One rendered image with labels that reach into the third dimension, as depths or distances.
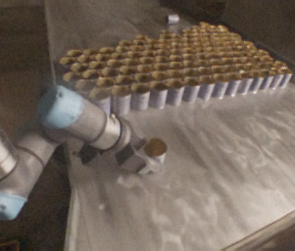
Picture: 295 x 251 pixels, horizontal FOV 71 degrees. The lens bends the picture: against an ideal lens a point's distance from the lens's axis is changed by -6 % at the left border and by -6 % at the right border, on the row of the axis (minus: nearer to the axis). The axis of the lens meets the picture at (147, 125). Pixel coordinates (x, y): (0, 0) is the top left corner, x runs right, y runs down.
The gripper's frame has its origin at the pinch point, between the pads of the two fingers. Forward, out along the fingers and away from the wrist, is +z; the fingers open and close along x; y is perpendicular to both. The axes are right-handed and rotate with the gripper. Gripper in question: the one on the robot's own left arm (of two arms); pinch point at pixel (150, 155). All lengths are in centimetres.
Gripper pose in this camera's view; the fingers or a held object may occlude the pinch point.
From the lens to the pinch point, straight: 59.5
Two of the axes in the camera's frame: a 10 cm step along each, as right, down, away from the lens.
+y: 7.3, -6.5, -2.3
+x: -3.8, -6.6, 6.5
